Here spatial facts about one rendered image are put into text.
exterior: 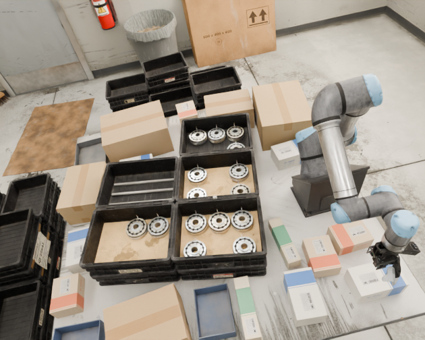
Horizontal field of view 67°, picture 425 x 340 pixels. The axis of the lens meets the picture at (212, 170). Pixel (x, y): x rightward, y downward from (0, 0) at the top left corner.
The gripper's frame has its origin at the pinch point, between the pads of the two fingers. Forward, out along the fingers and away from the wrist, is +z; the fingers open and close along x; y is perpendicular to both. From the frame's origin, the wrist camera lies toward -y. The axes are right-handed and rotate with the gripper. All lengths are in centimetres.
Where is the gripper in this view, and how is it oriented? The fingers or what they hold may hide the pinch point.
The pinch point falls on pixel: (383, 266)
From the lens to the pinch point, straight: 146.7
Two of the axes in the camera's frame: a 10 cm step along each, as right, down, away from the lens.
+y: -9.7, 2.3, -0.3
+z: 1.3, 6.5, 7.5
